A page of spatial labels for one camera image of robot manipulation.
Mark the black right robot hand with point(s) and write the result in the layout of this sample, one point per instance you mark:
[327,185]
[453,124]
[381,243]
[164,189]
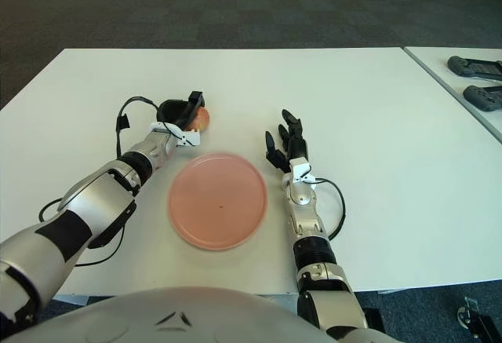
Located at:
[296,148]

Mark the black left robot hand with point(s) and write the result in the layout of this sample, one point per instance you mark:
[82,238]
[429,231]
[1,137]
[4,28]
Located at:
[172,111]

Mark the red yellow apple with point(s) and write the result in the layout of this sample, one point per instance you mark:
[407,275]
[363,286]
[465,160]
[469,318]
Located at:
[202,121]

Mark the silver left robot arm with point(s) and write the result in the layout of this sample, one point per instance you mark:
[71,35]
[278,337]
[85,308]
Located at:
[98,201]

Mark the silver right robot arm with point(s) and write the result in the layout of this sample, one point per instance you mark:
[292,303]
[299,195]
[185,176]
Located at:
[304,199]

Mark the pink round plate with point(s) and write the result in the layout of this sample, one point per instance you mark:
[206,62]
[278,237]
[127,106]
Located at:
[217,201]

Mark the grey game controller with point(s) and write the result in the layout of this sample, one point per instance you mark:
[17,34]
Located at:
[472,67]
[484,99]

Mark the grey robot torso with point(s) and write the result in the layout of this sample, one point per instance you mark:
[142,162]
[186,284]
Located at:
[176,311]

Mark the black wheeled stand base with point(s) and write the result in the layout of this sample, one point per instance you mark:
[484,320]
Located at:
[480,323]

